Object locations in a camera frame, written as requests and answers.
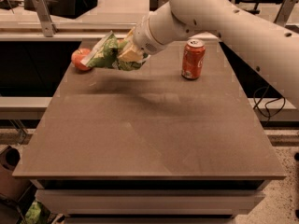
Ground red apple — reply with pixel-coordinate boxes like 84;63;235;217
71;48;91;71

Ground green bag under table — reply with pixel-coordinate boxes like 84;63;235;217
25;202;42;224

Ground red soda can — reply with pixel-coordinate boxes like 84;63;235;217
181;38;206;80

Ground right metal railing bracket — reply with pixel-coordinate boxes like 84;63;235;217
274;0;298;27

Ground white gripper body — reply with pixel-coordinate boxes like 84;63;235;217
133;16;166;55

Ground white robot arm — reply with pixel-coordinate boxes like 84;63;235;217
119;0;299;107

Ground brown bin with hole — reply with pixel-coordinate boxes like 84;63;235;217
0;146;30;201

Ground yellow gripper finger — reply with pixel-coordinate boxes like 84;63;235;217
118;44;143;62
125;27;135;41

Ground left metal railing bracket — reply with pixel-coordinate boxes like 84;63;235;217
32;0;57;37

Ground green jalapeno chip bag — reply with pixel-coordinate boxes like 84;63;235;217
81;32;149;71

